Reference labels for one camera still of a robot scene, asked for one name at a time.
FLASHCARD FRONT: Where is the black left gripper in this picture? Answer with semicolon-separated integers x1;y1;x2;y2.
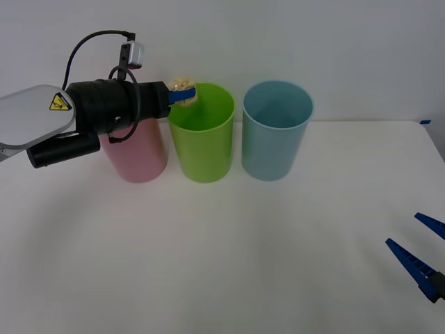
133;80;197;120

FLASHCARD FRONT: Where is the pale blue plastic bin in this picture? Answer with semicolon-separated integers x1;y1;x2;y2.
241;80;315;182

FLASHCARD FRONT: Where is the green plastic bin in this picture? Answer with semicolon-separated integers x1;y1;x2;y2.
165;81;237;184

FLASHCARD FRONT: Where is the pale yellow ball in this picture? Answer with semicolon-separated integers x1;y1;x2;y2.
167;76;199;109

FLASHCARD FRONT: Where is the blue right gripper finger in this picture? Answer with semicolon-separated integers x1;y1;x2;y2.
414;212;445;241
385;237;445;304

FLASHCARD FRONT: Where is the pink plastic bin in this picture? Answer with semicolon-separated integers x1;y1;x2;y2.
99;117;170;184

